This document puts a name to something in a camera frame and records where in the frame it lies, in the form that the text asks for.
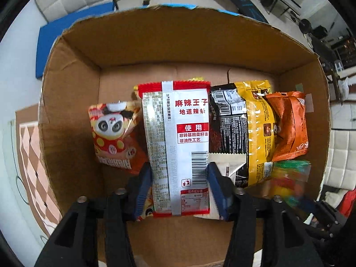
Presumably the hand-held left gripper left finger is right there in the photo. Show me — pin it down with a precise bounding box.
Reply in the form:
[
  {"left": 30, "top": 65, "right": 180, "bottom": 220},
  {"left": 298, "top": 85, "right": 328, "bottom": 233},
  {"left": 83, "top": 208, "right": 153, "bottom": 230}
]
[{"left": 33, "top": 163, "right": 153, "bottom": 267}]

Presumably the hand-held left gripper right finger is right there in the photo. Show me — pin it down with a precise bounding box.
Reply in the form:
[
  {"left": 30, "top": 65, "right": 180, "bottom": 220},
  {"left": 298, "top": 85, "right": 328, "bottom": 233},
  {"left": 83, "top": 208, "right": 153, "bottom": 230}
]
[{"left": 207, "top": 162, "right": 324, "bottom": 267}]

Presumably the white snack packet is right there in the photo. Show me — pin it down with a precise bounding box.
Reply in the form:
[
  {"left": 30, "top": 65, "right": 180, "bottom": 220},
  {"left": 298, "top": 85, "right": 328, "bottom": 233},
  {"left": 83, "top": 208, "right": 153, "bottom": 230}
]
[{"left": 193, "top": 153, "right": 247, "bottom": 219}]

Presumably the silver and red snack packet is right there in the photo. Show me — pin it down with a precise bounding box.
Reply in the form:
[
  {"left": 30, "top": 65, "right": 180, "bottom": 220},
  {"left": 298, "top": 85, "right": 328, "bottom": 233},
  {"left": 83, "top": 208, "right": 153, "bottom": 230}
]
[{"left": 138, "top": 80, "right": 211, "bottom": 218}]

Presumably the green snack packet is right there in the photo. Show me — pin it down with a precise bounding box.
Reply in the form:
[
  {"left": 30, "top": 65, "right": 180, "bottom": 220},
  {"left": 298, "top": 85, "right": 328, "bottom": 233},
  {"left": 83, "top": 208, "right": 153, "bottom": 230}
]
[{"left": 271, "top": 159, "right": 312, "bottom": 201}]

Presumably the black snack packet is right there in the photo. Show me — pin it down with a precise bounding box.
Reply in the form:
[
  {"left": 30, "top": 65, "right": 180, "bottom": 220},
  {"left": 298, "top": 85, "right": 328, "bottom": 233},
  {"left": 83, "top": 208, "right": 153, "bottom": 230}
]
[{"left": 208, "top": 83, "right": 249, "bottom": 188}]

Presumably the red panda snack packet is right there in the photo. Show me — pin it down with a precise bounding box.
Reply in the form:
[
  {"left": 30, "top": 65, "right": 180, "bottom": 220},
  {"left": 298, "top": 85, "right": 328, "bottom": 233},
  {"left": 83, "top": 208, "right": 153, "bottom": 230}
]
[{"left": 87, "top": 100, "right": 151, "bottom": 176}]

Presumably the yellow and dark snack packet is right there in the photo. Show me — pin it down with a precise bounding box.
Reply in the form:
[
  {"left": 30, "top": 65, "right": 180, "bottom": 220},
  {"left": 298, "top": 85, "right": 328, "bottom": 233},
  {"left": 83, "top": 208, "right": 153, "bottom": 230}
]
[{"left": 234, "top": 80, "right": 279, "bottom": 187}]

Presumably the orange snack packet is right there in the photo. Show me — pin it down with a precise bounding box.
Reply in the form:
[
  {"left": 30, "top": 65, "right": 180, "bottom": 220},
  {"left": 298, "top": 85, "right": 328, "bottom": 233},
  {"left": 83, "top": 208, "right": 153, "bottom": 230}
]
[{"left": 263, "top": 91, "right": 310, "bottom": 162}]

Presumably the cardboard box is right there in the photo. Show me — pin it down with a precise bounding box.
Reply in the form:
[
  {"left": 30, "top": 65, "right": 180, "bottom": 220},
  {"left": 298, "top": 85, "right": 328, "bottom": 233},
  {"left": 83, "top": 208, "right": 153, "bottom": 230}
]
[{"left": 37, "top": 4, "right": 333, "bottom": 267}]

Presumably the red object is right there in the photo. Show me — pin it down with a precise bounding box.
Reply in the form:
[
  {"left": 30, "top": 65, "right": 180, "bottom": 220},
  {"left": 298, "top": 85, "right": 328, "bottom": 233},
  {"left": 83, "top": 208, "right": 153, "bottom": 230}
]
[{"left": 338, "top": 189, "right": 356, "bottom": 219}]

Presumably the checkered tablecloth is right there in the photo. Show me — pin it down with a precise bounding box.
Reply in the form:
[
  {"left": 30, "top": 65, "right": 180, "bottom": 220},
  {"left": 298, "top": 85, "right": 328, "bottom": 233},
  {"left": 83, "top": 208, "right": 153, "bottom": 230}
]
[{"left": 15, "top": 104, "right": 64, "bottom": 229}]

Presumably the white plastic bag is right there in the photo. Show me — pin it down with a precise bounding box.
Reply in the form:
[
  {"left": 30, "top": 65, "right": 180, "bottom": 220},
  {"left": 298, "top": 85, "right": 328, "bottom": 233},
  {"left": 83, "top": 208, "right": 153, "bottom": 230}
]
[{"left": 338, "top": 75, "right": 356, "bottom": 95}]

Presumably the blue foam mat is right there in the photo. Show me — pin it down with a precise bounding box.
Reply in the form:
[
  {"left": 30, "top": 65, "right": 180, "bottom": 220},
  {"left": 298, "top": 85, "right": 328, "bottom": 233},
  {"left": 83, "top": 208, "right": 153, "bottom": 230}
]
[{"left": 35, "top": 1, "right": 117, "bottom": 80}]

